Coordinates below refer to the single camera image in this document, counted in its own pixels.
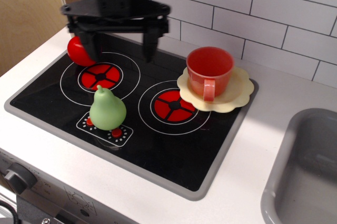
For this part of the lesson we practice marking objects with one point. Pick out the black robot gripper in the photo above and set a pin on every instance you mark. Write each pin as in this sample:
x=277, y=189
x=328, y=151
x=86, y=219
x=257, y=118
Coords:
x=89, y=17

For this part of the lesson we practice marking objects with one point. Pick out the red plastic cup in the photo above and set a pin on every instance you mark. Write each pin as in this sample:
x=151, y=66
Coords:
x=209, y=70

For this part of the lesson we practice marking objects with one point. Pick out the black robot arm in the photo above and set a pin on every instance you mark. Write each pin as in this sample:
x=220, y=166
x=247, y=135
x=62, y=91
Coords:
x=89, y=18

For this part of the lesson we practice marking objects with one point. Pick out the cream scalloped plate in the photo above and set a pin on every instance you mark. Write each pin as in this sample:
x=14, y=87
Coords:
x=237, y=93

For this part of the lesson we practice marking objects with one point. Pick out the red toy apple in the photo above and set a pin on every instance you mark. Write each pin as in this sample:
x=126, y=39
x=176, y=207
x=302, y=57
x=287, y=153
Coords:
x=78, y=54

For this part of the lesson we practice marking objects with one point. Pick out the green toy pear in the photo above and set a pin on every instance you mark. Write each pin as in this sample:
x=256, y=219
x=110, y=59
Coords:
x=107, y=111

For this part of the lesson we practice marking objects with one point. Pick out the wooden side panel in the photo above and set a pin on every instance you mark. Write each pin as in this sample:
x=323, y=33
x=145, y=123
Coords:
x=26, y=25

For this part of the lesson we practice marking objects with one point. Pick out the black toy stovetop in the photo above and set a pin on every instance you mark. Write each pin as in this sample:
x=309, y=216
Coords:
x=163, y=138

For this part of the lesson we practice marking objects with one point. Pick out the grey oven knob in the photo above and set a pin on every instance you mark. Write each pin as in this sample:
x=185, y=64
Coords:
x=19, y=178

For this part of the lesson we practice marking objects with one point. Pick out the grey oven front panel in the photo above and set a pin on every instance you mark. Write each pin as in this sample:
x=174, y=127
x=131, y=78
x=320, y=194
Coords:
x=50, y=198

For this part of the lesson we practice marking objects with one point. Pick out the grey sink basin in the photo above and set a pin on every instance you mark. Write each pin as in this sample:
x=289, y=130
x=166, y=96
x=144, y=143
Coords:
x=301, y=187

